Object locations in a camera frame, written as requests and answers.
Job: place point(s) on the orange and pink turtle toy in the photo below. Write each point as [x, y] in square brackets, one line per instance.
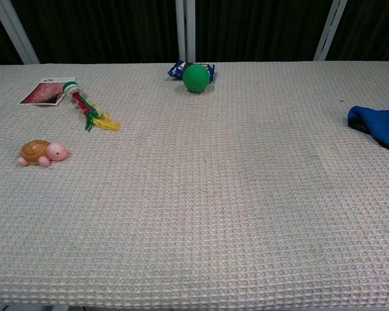
[35, 151]

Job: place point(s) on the feather toy with striped ball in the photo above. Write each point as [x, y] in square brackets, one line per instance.
[70, 87]

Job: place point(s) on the beige waffle-weave tablecloth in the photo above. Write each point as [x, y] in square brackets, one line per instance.
[194, 194]

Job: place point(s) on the green rubber ball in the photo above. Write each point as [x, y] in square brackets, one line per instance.
[196, 78]

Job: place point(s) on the blue snack packet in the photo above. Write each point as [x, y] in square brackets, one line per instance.
[174, 71]

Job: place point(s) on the dark pleated curtain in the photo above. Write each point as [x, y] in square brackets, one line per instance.
[100, 29]

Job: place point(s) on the photo card with red picture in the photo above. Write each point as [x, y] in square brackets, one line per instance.
[42, 92]

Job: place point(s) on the blue cloth with black trim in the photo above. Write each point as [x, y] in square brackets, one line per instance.
[382, 126]

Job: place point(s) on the white frame post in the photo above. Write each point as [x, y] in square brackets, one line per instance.
[16, 32]
[330, 30]
[185, 30]

